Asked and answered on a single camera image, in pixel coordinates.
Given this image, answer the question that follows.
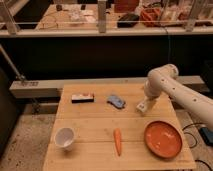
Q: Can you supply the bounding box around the red basket on shelf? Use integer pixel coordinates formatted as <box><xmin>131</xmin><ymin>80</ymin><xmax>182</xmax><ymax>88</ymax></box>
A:
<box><xmin>140</xmin><ymin>7</ymin><xmax>161</xmax><ymax>27</ymax></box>

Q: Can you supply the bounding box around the black bag on shelf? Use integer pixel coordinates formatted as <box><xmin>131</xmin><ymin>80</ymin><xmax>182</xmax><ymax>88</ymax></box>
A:
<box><xmin>117</xmin><ymin>13</ymin><xmax>139</xmax><ymax>28</ymax></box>

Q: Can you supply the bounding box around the white plastic bottle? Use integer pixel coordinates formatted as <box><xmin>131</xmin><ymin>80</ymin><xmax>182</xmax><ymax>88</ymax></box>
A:
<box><xmin>136</xmin><ymin>101</ymin><xmax>148</xmax><ymax>114</ymax></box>

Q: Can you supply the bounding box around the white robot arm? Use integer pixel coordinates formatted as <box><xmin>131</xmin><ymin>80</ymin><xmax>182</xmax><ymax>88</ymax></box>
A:
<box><xmin>144</xmin><ymin>64</ymin><xmax>213</xmax><ymax>131</ymax></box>

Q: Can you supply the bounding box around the grey metal rail beam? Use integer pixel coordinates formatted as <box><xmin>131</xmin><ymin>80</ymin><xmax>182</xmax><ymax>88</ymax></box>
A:
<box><xmin>9</xmin><ymin>75</ymin><xmax>204</xmax><ymax>99</ymax></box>

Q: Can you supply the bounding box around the white ceramic bowl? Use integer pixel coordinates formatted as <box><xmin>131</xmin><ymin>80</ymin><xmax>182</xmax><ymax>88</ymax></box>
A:
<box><xmin>54</xmin><ymin>128</ymin><xmax>75</xmax><ymax>150</ymax></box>

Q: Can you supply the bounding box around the dark box on floor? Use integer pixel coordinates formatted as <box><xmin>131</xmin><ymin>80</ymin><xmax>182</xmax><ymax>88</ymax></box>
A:
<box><xmin>199</xmin><ymin>127</ymin><xmax>213</xmax><ymax>146</ymax></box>

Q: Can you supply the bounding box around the black floor cable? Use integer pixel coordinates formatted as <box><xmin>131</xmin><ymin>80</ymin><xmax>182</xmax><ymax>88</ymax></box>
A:
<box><xmin>181</xmin><ymin>122</ymin><xmax>213</xmax><ymax>171</ymax></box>

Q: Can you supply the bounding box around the blue crumpled cloth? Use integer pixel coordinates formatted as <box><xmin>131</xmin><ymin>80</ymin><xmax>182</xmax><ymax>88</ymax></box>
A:
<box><xmin>107</xmin><ymin>95</ymin><xmax>125</xmax><ymax>109</ymax></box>

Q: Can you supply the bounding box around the orange plate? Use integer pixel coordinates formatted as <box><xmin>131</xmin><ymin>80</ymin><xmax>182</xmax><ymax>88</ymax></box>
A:
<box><xmin>144</xmin><ymin>121</ymin><xmax>182</xmax><ymax>159</ymax></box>

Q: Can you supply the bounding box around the orange carrot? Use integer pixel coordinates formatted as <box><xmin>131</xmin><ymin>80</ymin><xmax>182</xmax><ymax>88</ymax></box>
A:
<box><xmin>113</xmin><ymin>128</ymin><xmax>122</xmax><ymax>156</ymax></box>

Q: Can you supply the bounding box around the white shelf post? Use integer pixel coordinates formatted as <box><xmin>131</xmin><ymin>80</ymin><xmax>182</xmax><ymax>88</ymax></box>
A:
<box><xmin>98</xmin><ymin>0</ymin><xmax>107</xmax><ymax>33</ymax></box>

